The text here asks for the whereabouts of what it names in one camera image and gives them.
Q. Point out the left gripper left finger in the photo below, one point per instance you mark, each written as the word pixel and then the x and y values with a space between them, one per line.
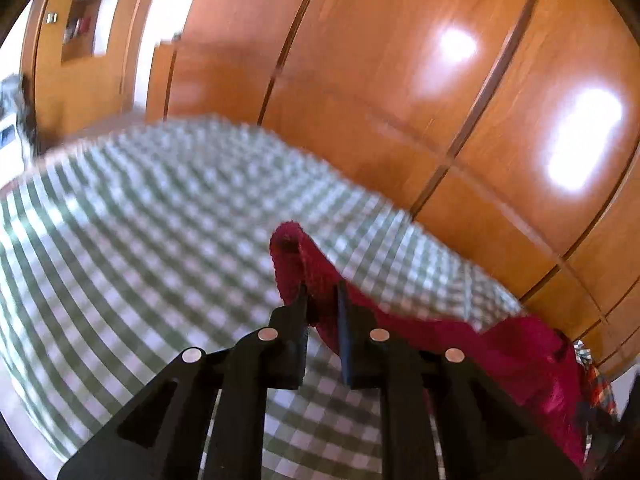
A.
pixel 203 415

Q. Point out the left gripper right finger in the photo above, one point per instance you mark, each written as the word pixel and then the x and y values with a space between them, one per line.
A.
pixel 440 419

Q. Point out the dark red sweater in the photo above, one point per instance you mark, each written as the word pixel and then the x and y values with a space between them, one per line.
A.
pixel 533 363

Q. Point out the red plaid pillow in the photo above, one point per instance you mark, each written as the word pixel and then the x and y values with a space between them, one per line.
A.
pixel 600 392

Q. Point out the green white checkered bedsheet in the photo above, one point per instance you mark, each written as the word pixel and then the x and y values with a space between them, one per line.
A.
pixel 119 256

